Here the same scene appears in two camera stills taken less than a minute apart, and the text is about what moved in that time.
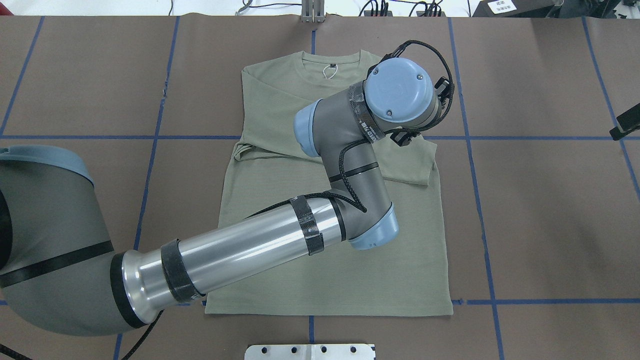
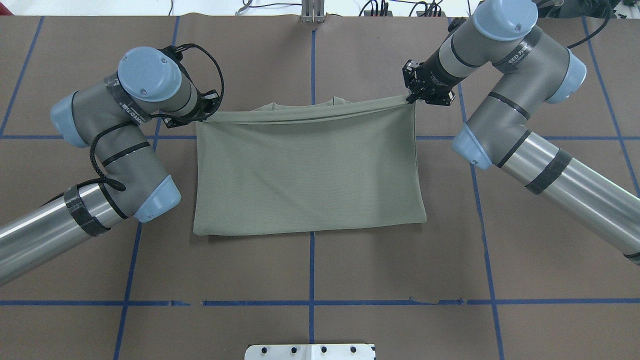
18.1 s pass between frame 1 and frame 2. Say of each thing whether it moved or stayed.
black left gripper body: moved
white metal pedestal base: stayed
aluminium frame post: stayed
